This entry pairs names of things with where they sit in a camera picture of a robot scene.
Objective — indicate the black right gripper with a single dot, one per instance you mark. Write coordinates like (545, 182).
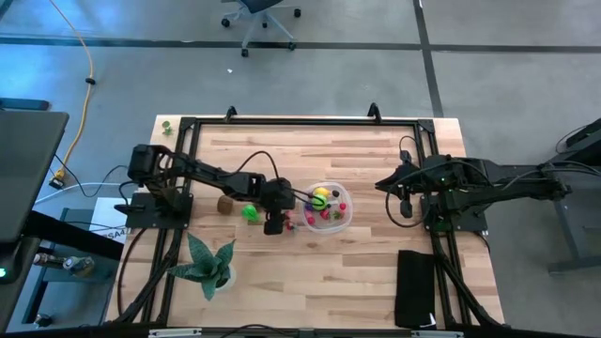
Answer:
(408, 183)

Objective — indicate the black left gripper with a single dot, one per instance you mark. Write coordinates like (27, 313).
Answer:
(278, 199)

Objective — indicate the green lime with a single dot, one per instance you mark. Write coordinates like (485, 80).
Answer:
(319, 203)

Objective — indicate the yellow lemon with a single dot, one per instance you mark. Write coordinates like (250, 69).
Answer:
(322, 191)

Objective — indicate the long-stemmed red strawberry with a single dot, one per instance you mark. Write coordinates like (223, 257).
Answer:
(324, 215)

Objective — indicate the green bell pepper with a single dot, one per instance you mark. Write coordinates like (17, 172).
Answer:
(250, 212)

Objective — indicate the brown kiwi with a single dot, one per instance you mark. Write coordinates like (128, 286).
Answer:
(225, 205)

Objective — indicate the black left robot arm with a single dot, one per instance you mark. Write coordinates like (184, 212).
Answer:
(211, 171)

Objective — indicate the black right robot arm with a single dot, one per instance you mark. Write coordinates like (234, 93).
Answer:
(507, 183)

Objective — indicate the clear plastic tupperware container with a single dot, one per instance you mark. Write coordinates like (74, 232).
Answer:
(328, 228)

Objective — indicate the black cloth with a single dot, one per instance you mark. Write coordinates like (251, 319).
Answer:
(415, 286)

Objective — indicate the snake plant in white pot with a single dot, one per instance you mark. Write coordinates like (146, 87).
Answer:
(206, 267)

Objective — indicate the silver aluminium extrusion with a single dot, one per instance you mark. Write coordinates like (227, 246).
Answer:
(174, 332)
(436, 334)

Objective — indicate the small green sprig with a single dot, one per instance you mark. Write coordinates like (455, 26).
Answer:
(166, 126)

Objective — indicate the grey equipment stand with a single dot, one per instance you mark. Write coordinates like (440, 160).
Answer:
(568, 235)

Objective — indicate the office chair base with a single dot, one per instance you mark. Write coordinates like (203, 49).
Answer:
(258, 5)

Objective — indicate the white paper sign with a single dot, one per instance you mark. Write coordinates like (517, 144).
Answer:
(105, 213)

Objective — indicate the grey bottles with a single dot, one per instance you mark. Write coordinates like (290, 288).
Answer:
(75, 264)

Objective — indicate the black power adapter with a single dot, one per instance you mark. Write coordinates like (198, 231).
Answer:
(55, 183)

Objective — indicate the black desk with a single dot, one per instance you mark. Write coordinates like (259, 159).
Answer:
(28, 164)

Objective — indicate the black metal table frame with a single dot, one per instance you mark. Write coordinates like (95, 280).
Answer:
(305, 121)

